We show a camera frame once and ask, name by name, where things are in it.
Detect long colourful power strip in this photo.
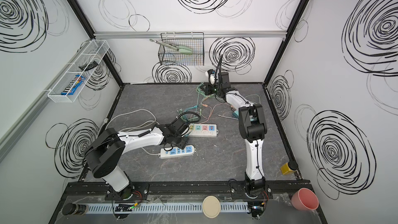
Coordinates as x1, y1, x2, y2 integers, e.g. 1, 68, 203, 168
188, 124, 218, 138

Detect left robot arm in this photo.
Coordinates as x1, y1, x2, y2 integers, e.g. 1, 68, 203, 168
84, 118, 190, 194

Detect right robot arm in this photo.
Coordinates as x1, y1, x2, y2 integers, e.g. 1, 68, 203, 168
200, 83, 267, 198

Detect short blue power strip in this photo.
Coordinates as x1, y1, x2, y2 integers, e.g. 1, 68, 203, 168
159, 145, 197, 159

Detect green tongs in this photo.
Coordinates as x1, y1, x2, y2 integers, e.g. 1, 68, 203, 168
150, 39, 193, 54

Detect beige round lid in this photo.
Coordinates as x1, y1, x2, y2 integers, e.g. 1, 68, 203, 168
202, 196, 221, 219

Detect yellow block with black cap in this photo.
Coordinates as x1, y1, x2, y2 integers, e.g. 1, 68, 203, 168
280, 161, 299, 175

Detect black remote control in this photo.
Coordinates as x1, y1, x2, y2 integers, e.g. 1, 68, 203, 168
79, 61, 98, 72

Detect blue candy packet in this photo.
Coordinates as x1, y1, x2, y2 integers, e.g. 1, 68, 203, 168
61, 75, 86, 95

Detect dark jar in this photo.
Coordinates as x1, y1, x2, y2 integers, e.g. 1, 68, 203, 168
62, 203, 89, 216

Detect pink cup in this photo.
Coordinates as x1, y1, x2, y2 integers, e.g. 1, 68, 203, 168
291, 188, 319, 211

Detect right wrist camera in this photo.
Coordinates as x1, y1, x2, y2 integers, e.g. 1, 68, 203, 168
205, 69, 231, 88

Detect green charging cable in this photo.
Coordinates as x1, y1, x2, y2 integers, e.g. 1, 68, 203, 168
178, 86, 262, 122

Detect white power strip cord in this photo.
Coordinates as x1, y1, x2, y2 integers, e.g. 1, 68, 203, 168
102, 108, 162, 156

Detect black wire basket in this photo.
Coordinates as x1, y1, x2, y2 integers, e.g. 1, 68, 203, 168
155, 32, 205, 66

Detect white slotted cable duct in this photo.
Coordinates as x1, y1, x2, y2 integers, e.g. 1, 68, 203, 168
81, 202, 249, 215

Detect clear wall shelf basket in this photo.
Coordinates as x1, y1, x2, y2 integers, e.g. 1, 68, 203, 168
47, 39, 109, 103

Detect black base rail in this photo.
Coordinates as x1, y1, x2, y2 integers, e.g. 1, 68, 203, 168
62, 179, 313, 202

